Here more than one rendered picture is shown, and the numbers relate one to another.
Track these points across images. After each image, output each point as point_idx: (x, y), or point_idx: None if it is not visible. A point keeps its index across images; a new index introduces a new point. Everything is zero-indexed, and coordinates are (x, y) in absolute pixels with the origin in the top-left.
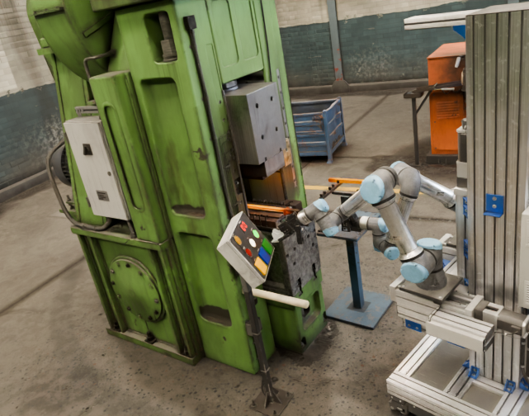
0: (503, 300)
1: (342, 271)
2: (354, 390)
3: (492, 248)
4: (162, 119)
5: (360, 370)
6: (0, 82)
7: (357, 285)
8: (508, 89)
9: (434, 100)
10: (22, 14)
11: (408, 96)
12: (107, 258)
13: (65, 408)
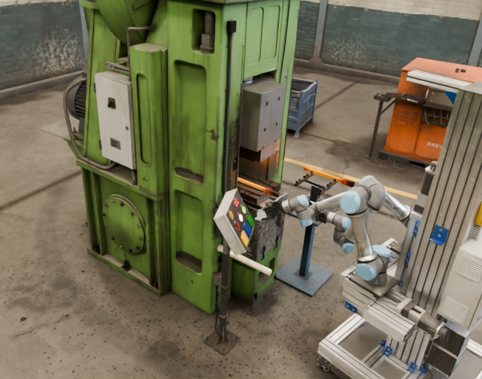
0: (425, 305)
1: (293, 240)
2: (289, 344)
3: (428, 265)
4: (185, 95)
5: (296, 328)
6: None
7: (307, 258)
8: (475, 153)
9: (398, 106)
10: None
11: (378, 98)
12: (104, 193)
13: (47, 312)
